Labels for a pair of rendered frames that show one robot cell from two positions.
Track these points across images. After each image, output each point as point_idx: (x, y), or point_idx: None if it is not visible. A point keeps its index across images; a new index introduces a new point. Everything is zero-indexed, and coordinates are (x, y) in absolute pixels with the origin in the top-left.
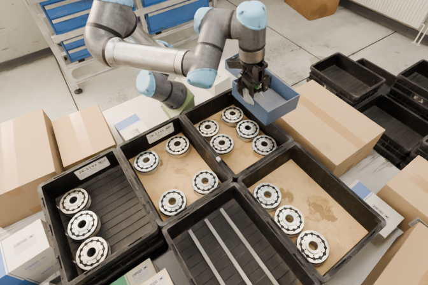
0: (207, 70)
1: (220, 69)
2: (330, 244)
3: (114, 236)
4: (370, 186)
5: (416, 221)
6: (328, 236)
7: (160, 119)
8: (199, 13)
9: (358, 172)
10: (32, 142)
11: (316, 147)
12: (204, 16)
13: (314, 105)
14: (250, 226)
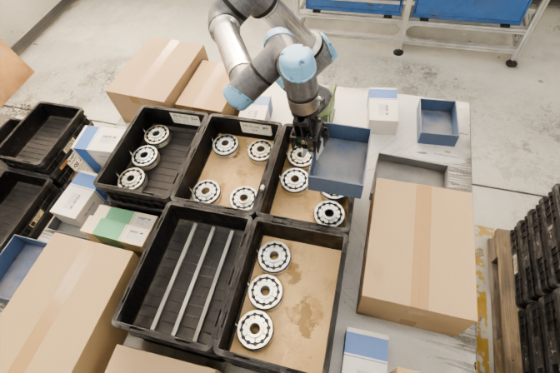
0: (237, 92)
1: (410, 106)
2: (276, 347)
3: (154, 181)
4: (413, 365)
5: None
6: (282, 340)
7: (292, 118)
8: (270, 32)
9: (419, 339)
10: (172, 69)
11: (366, 261)
12: (270, 37)
13: (429, 221)
14: None
